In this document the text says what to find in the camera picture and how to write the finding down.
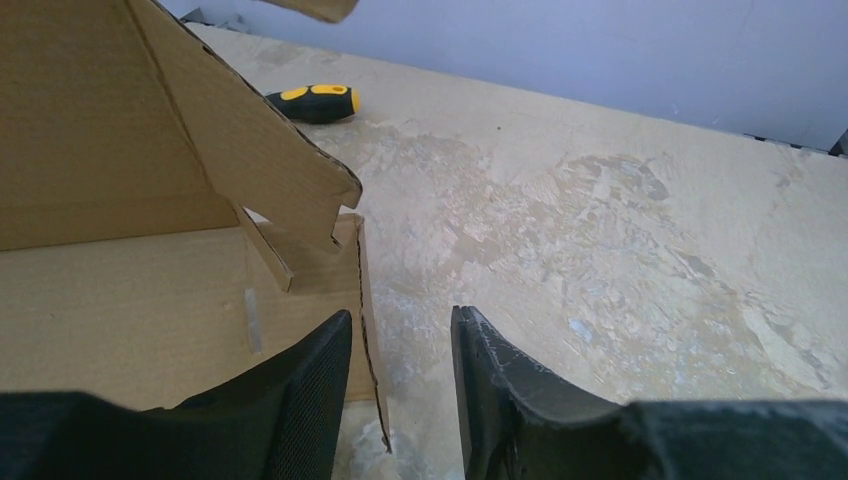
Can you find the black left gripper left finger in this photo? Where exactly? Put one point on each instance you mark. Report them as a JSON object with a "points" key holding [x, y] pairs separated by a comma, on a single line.
{"points": [[278, 420]]}

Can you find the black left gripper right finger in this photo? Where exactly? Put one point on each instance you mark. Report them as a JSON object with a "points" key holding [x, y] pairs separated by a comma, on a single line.
{"points": [[520, 420]]}

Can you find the brown cardboard box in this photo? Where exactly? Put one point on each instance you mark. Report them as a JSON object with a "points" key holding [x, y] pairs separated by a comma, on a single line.
{"points": [[163, 227]]}

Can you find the yellow black screwdriver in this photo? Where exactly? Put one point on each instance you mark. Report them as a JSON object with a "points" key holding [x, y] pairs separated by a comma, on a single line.
{"points": [[317, 104]]}

